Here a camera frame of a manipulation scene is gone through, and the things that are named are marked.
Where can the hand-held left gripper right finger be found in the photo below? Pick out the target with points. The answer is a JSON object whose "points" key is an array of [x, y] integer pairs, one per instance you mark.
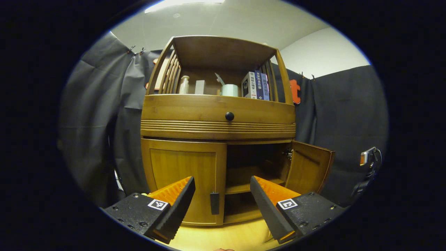
{"points": [[264, 209]]}

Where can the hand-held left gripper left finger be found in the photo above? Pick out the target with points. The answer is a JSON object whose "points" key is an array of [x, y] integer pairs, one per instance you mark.
{"points": [[180, 205]]}

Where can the wooden shoe cabinet door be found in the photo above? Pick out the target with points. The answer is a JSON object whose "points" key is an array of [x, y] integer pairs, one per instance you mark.
{"points": [[308, 170], [181, 174]]}

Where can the wooden double-door shoe cabinet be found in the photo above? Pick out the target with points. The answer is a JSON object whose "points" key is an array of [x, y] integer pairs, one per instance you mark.
{"points": [[223, 52]]}

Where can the wooden drawer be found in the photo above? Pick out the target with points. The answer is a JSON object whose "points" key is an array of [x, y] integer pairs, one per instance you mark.
{"points": [[181, 111]]}

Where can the black drawer knob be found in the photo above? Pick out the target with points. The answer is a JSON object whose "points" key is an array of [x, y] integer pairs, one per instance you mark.
{"points": [[229, 116]]}

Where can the black device with orange tag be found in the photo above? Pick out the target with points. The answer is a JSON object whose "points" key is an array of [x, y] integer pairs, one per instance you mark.
{"points": [[364, 157]]}

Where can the white pump bottle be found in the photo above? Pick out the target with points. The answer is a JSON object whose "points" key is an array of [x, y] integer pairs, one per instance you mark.
{"points": [[184, 86]]}

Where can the small white box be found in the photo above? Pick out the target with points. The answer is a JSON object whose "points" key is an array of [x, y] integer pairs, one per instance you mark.
{"points": [[200, 88]]}

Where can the black backdrop cloth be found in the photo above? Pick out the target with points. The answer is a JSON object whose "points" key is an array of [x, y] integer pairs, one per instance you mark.
{"points": [[94, 122]]}

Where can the pale purple book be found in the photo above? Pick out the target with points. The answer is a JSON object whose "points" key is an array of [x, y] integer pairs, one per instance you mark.
{"points": [[266, 87]]}

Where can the white cup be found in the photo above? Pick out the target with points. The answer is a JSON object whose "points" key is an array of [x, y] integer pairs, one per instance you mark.
{"points": [[230, 90]]}

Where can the white plastic utensil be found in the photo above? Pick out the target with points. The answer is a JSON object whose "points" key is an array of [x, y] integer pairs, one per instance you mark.
{"points": [[219, 79]]}

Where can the ceiling light panel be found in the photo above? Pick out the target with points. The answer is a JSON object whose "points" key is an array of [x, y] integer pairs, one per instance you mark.
{"points": [[184, 4]]}

